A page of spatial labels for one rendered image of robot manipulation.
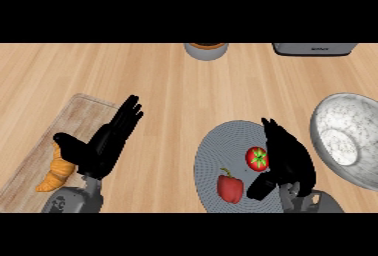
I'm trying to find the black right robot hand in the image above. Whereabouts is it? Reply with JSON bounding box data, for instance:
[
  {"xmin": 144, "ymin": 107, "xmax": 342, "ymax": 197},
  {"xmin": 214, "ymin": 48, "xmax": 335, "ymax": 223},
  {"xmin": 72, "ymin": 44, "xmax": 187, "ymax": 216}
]
[{"xmin": 245, "ymin": 117, "xmax": 317, "ymax": 202}]

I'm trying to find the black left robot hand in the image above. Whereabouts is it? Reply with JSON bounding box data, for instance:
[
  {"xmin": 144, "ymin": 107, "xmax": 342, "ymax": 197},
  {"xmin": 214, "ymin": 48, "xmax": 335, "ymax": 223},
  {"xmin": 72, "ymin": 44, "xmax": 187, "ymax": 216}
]
[{"xmin": 51, "ymin": 94, "xmax": 146, "ymax": 181}]

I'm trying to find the red tomato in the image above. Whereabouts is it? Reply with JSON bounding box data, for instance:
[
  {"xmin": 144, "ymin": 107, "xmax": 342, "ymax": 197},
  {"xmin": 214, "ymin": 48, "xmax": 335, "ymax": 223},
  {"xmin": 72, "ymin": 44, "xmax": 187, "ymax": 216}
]
[{"xmin": 245, "ymin": 146, "xmax": 270, "ymax": 173}]

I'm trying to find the white marble bowl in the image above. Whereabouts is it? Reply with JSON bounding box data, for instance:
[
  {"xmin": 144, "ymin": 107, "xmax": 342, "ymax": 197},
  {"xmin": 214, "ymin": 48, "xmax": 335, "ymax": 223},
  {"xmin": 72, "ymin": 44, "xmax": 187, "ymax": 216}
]
[{"xmin": 308, "ymin": 92, "xmax": 378, "ymax": 192}]

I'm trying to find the grey round placemat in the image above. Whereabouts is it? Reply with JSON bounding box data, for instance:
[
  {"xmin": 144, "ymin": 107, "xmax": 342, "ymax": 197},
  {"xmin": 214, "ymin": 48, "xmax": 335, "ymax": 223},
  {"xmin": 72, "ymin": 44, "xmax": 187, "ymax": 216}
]
[{"xmin": 193, "ymin": 120, "xmax": 286, "ymax": 214}]

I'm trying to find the golden croissant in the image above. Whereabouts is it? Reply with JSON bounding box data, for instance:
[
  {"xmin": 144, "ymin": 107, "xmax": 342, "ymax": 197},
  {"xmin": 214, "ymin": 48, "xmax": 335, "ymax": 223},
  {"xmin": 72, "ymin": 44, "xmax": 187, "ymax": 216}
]
[{"xmin": 33, "ymin": 142, "xmax": 78, "ymax": 193}]

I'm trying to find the pale wooden cutting board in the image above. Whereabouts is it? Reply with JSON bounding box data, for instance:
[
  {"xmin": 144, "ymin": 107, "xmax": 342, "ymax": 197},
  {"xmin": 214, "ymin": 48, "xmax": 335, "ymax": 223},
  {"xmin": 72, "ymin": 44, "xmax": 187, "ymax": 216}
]
[{"xmin": 0, "ymin": 93, "xmax": 122, "ymax": 214}]

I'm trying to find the red bell pepper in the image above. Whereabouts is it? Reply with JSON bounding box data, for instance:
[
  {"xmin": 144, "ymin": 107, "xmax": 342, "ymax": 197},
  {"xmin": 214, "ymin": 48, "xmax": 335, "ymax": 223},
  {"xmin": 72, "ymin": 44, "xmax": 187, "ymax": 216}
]
[{"xmin": 215, "ymin": 167, "xmax": 245, "ymax": 205}]

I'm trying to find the grey appliance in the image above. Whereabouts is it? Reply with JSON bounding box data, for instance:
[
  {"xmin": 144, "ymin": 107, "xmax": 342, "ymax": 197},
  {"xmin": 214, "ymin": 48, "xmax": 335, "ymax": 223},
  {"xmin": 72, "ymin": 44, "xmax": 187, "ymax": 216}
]
[{"xmin": 271, "ymin": 42, "xmax": 360, "ymax": 57}]

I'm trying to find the grey cup with orange rim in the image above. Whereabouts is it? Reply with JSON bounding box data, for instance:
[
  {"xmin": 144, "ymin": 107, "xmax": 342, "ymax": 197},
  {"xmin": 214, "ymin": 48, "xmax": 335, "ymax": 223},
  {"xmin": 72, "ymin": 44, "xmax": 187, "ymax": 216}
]
[{"xmin": 183, "ymin": 42, "xmax": 230, "ymax": 62}]

